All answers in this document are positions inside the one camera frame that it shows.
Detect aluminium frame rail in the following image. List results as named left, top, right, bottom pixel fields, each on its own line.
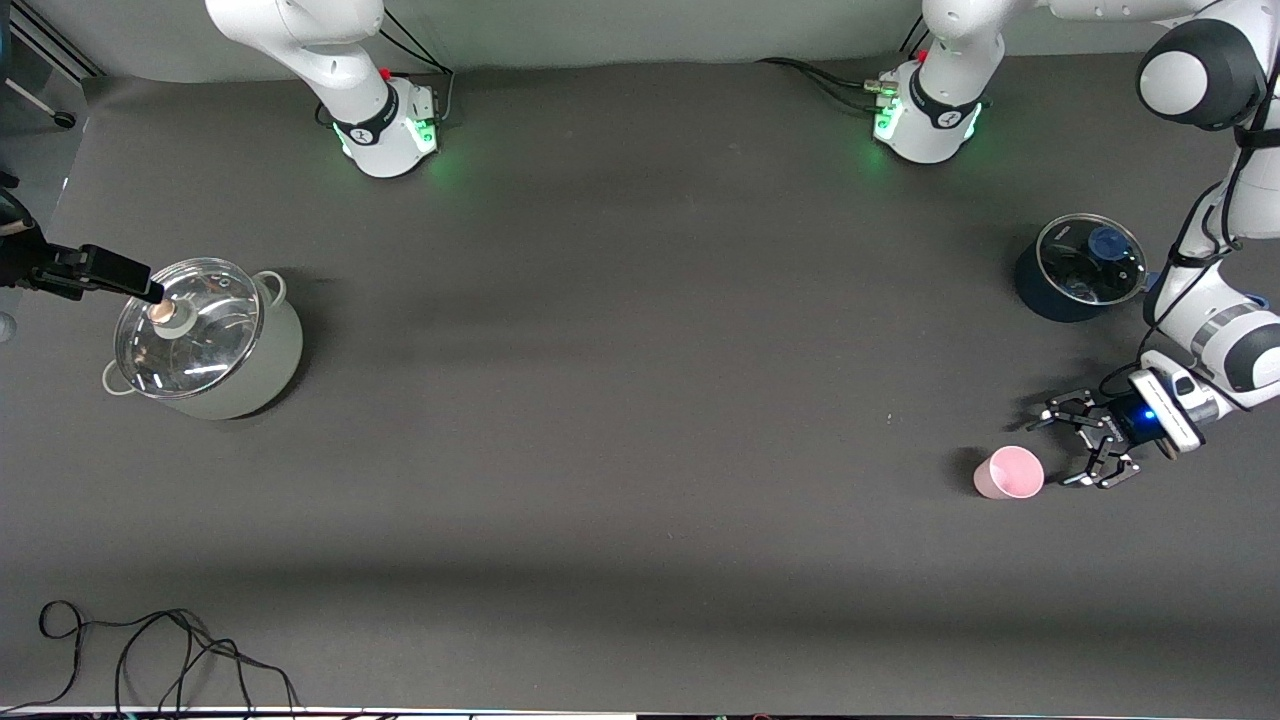
left=8, top=0, right=106, bottom=81

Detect glass lid blue knob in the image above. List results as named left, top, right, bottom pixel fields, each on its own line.
left=1036, top=213, right=1148, bottom=306

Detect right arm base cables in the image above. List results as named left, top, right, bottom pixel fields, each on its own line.
left=375, top=8, right=457, bottom=127

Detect pale green cooking pot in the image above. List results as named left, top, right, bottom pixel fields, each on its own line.
left=102, top=258, right=304, bottom=421

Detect dark blue saucepan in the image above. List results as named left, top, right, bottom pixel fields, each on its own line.
left=1015, top=213, right=1269, bottom=323

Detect pink cup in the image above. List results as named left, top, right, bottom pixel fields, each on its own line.
left=973, top=446, right=1046, bottom=500

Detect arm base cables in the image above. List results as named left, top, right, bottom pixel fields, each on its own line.
left=375, top=8, right=457, bottom=127
left=757, top=15, right=926, bottom=116

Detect loose black cable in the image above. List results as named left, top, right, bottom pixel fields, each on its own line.
left=0, top=600, right=301, bottom=713

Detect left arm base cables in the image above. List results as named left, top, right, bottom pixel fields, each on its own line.
left=757, top=15, right=926, bottom=116

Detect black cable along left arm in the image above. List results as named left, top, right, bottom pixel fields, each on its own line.
left=1098, top=55, right=1280, bottom=396

